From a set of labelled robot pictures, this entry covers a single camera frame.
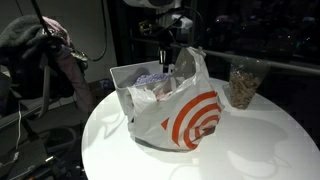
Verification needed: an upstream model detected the dark cardboard box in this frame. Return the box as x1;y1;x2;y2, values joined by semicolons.
88;78;116;98

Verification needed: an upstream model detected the grey office chair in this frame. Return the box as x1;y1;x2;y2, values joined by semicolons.
0;63;56;131

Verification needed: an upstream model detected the white plastic storage box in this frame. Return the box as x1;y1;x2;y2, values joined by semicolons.
109;59;176;116

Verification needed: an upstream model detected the black floor hose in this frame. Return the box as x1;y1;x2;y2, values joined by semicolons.
43;126;79;164

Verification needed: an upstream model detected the thin white cable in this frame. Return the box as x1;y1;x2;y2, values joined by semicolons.
0;101;24;168

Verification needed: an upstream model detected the pink garment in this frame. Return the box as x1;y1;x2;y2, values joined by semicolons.
38;15;95;114

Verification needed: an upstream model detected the clear bag of snacks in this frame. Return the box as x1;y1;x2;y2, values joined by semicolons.
228;55;272;110

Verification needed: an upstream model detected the white orange target plastic bag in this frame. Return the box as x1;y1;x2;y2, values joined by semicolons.
125;46;226;152

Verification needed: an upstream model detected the metal window handrail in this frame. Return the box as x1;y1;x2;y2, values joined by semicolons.
131;37;320;77

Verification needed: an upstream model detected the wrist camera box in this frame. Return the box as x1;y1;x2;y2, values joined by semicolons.
169;14;194;30

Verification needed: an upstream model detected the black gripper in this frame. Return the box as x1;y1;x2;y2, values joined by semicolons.
155;31;176;74

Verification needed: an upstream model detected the black floor equipment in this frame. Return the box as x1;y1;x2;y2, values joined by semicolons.
18;154;84;180

